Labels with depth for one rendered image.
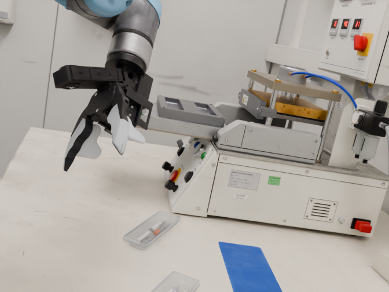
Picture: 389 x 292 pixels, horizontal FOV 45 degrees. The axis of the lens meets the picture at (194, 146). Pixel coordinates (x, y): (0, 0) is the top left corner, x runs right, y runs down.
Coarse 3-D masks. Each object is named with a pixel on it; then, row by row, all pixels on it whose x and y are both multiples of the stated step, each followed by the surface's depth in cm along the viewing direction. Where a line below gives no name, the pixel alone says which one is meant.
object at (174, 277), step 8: (176, 272) 83; (168, 280) 80; (176, 280) 81; (184, 280) 81; (192, 280) 82; (160, 288) 77; (168, 288) 78; (176, 288) 78; (184, 288) 79; (192, 288) 79
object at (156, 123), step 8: (144, 112) 117; (152, 112) 119; (144, 120) 114; (152, 120) 114; (160, 120) 115; (168, 120) 115; (176, 120) 116; (152, 128) 115; (160, 128) 115; (168, 128) 115; (176, 128) 116; (184, 128) 116; (192, 128) 116; (200, 128) 116; (208, 128) 116; (216, 128) 117; (192, 136) 119; (200, 136) 117; (208, 136) 117
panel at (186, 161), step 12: (204, 144) 124; (180, 156) 139; (192, 156) 127; (204, 156) 116; (180, 168) 131; (192, 168) 121; (180, 180) 124; (192, 180) 115; (168, 192) 127; (180, 192) 117
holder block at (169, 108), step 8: (160, 96) 132; (160, 104) 119; (168, 104) 131; (176, 104) 133; (184, 104) 126; (192, 104) 129; (200, 104) 134; (208, 104) 135; (160, 112) 115; (168, 112) 115; (176, 112) 116; (184, 112) 116; (192, 112) 116; (200, 112) 119; (208, 112) 130; (216, 112) 124; (184, 120) 116; (192, 120) 116; (200, 120) 117; (208, 120) 117; (216, 120) 117; (224, 120) 117
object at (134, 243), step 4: (156, 212) 108; (180, 220) 108; (172, 224) 103; (168, 228) 101; (164, 232) 100; (160, 236) 98; (124, 240) 93; (128, 240) 93; (132, 240) 92; (152, 240) 94; (132, 244) 94; (136, 244) 92; (140, 244) 92; (144, 244) 92; (148, 244) 92; (140, 248) 94; (144, 248) 92
